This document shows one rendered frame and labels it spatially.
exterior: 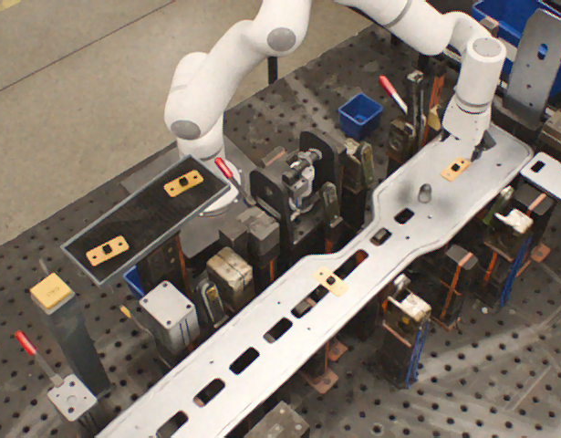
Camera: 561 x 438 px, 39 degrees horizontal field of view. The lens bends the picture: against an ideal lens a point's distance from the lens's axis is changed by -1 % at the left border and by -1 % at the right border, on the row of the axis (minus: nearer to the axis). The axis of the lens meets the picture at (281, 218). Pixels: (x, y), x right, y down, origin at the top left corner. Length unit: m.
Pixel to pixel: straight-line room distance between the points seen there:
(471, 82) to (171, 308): 0.80
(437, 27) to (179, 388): 0.91
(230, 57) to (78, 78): 2.13
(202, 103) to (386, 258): 0.56
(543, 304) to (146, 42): 2.43
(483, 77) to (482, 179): 0.36
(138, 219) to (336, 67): 1.18
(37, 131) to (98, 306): 1.59
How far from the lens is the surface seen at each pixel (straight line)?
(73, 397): 1.66
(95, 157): 3.46
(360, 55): 2.76
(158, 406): 1.68
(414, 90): 1.95
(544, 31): 2.02
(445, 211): 1.95
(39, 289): 1.68
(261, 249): 1.80
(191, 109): 1.84
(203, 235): 2.13
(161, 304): 1.66
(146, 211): 1.74
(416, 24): 1.65
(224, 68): 1.78
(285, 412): 1.62
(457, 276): 1.91
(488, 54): 1.74
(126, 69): 3.81
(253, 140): 2.47
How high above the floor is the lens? 2.52
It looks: 53 degrees down
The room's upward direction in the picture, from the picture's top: 1 degrees counter-clockwise
